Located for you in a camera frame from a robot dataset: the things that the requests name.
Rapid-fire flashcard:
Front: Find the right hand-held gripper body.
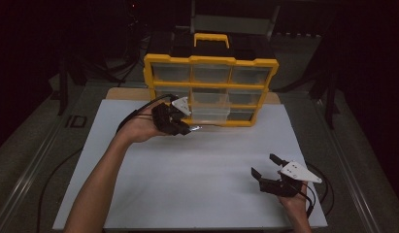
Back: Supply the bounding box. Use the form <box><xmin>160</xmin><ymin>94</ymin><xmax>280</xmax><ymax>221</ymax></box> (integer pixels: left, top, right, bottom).
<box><xmin>258</xmin><ymin>160</ymin><xmax>323</xmax><ymax>198</ymax></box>

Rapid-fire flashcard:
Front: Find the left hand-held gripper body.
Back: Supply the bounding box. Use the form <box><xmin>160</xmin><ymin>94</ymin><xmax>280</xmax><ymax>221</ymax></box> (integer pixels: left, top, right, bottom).
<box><xmin>150</xmin><ymin>96</ymin><xmax>192</xmax><ymax>136</ymax></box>

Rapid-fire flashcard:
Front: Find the clear plastic drawer bin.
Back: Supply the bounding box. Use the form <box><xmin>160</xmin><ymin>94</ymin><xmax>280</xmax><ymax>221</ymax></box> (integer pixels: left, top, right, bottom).
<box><xmin>190</xmin><ymin>106</ymin><xmax>230</xmax><ymax>125</ymax></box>

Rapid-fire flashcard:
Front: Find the yellow black storage organizer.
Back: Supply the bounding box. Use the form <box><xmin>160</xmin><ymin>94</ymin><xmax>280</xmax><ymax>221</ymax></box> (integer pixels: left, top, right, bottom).
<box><xmin>143</xmin><ymin>32</ymin><xmax>281</xmax><ymax>128</ymax></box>

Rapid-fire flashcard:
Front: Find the person's right hand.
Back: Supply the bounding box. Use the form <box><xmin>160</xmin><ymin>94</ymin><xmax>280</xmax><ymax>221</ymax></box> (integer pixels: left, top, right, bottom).
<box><xmin>278</xmin><ymin>183</ymin><xmax>310</xmax><ymax>212</ymax></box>

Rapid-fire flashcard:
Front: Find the person's left hand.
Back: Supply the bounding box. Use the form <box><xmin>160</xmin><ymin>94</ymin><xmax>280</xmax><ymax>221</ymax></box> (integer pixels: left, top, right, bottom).
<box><xmin>117</xmin><ymin>108</ymin><xmax>166</xmax><ymax>144</ymax></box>

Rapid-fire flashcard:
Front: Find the grid of clear drawers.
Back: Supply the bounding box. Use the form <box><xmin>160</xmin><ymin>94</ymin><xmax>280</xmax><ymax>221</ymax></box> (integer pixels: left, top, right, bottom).
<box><xmin>150</xmin><ymin>63</ymin><xmax>273</xmax><ymax>123</ymax></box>

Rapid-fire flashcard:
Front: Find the wooden board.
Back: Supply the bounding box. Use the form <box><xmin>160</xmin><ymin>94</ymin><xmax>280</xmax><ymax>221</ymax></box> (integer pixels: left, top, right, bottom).
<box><xmin>105</xmin><ymin>86</ymin><xmax>282</xmax><ymax>105</ymax></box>

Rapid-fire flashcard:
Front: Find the white board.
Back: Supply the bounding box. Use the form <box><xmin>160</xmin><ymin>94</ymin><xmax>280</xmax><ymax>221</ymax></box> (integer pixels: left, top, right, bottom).
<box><xmin>52</xmin><ymin>98</ymin><xmax>328</xmax><ymax>231</ymax></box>

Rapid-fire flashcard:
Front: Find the dark metal stand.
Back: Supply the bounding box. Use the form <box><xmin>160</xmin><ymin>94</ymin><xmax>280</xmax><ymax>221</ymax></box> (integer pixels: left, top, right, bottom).
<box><xmin>324</xmin><ymin>72</ymin><xmax>341</xmax><ymax>130</ymax></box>
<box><xmin>56</xmin><ymin>54</ymin><xmax>71</xmax><ymax>117</ymax></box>

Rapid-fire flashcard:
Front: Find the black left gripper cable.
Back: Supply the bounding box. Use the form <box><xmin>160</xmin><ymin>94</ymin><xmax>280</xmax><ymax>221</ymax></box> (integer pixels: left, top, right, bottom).
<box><xmin>116</xmin><ymin>93</ymin><xmax>179</xmax><ymax>134</ymax></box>

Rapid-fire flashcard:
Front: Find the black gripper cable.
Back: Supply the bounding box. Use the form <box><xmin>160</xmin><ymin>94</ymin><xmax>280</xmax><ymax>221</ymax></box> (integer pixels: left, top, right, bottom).
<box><xmin>297</xmin><ymin>161</ymin><xmax>336</xmax><ymax>218</ymax></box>
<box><xmin>116</xmin><ymin>93</ymin><xmax>179</xmax><ymax>134</ymax></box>

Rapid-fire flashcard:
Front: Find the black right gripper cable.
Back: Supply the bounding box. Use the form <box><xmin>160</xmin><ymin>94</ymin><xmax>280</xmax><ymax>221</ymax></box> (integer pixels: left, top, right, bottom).
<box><xmin>297</xmin><ymin>161</ymin><xmax>336</xmax><ymax>218</ymax></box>

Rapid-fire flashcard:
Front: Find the black floor cable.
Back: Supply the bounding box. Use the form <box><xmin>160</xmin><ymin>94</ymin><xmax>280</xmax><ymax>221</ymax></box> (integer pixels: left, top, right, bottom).
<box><xmin>36</xmin><ymin>147</ymin><xmax>84</xmax><ymax>233</ymax></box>

